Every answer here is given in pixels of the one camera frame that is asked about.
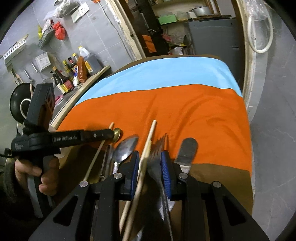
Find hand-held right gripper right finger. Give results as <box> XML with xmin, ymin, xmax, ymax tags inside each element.
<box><xmin>161</xmin><ymin>151</ymin><xmax>270</xmax><ymax>241</ymax></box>

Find orange blue brown striped tablecloth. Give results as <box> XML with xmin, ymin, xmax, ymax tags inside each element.
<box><xmin>50</xmin><ymin>54</ymin><xmax>253</xmax><ymax>241</ymax></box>

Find red plastic bag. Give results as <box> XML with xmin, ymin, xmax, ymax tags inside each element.
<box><xmin>53</xmin><ymin>21</ymin><xmax>67</xmax><ymax>41</ymax></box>

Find silver metal spoon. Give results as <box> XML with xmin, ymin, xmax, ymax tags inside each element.
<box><xmin>112</xmin><ymin>136</ymin><xmax>139</xmax><ymax>174</ymax></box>

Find silver butter knife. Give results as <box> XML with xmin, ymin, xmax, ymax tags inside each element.
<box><xmin>173</xmin><ymin>138</ymin><xmax>198</xmax><ymax>174</ymax></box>

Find thick wooden chopstick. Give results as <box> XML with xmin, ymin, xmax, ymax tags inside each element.
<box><xmin>121</xmin><ymin>120</ymin><xmax>158</xmax><ymax>241</ymax></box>

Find pile of plastic bags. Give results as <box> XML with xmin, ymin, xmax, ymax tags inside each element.
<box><xmin>162</xmin><ymin>25</ymin><xmax>188</xmax><ymax>55</ymax></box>

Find clear plastic bag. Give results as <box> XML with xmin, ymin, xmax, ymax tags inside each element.
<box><xmin>245</xmin><ymin>0</ymin><xmax>271</xmax><ymax>21</ymax></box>

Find grey cabinet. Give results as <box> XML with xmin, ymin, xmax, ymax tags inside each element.
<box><xmin>186</xmin><ymin>17</ymin><xmax>241</xmax><ymax>56</ymax></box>

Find aluminium pot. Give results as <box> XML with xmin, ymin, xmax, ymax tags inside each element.
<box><xmin>191</xmin><ymin>6</ymin><xmax>212</xmax><ymax>17</ymax></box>

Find black wok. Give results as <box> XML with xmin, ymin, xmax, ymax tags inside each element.
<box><xmin>9</xmin><ymin>83</ymin><xmax>35</xmax><ymax>123</ymax></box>

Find orange board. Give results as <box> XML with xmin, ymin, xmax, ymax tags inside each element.
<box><xmin>142</xmin><ymin>35</ymin><xmax>158</xmax><ymax>54</ymax></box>

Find pale wooden door frame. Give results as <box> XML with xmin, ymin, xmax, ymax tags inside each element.
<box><xmin>113</xmin><ymin>0</ymin><xmax>148</xmax><ymax>62</ymax></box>

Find white wall socket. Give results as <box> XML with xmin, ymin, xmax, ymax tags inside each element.
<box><xmin>70</xmin><ymin>2</ymin><xmax>90</xmax><ymax>23</ymax></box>

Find brown wooden door frame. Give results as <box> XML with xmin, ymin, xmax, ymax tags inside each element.
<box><xmin>236</xmin><ymin>0</ymin><xmax>255</xmax><ymax>107</ymax></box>

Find red seasoning packet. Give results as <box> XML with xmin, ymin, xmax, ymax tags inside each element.
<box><xmin>76</xmin><ymin>57</ymin><xmax>88</xmax><ymax>83</ymax></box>

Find green box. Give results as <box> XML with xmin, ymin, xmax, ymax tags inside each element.
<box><xmin>158</xmin><ymin>14</ymin><xmax>177</xmax><ymax>25</ymax></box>

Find person's left hand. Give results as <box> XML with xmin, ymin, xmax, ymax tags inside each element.
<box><xmin>15</xmin><ymin>157</ymin><xmax>60</xmax><ymax>197</ymax></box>

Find wooden side shelf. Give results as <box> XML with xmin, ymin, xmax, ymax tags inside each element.
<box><xmin>50</xmin><ymin>65</ymin><xmax>111</xmax><ymax>129</ymax></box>

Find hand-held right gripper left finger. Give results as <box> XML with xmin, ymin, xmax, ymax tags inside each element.
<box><xmin>28</xmin><ymin>151</ymin><xmax>140</xmax><ymax>241</ymax></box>

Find grey wall box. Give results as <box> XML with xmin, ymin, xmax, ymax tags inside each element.
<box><xmin>32</xmin><ymin>52</ymin><xmax>52</xmax><ymax>71</ymax></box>

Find white cable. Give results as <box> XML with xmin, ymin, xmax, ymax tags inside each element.
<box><xmin>99</xmin><ymin>2</ymin><xmax>137</xmax><ymax>61</ymax></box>

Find silver metal utensil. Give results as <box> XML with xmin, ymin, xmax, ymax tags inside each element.
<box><xmin>100</xmin><ymin>146</ymin><xmax>114</xmax><ymax>180</ymax></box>

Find silver metal fork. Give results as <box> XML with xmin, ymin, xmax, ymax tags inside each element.
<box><xmin>148</xmin><ymin>133</ymin><xmax>174</xmax><ymax>241</ymax></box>

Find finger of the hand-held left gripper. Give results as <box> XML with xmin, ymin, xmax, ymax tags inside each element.
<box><xmin>49</xmin><ymin>129</ymin><xmax>115</xmax><ymax>149</ymax></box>

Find white hose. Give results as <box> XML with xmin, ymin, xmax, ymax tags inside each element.
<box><xmin>247</xmin><ymin>14</ymin><xmax>274</xmax><ymax>54</ymax></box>

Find large cooking oil bottle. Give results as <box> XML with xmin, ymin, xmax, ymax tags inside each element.
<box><xmin>77</xmin><ymin>45</ymin><xmax>103</xmax><ymax>76</ymax></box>

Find grey plastic basket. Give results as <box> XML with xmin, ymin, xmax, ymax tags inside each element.
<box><xmin>38</xmin><ymin>23</ymin><xmax>58</xmax><ymax>49</ymax></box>

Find thin wooden chopstick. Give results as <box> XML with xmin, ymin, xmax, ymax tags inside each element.
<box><xmin>83</xmin><ymin>122</ymin><xmax>115</xmax><ymax>181</ymax></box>

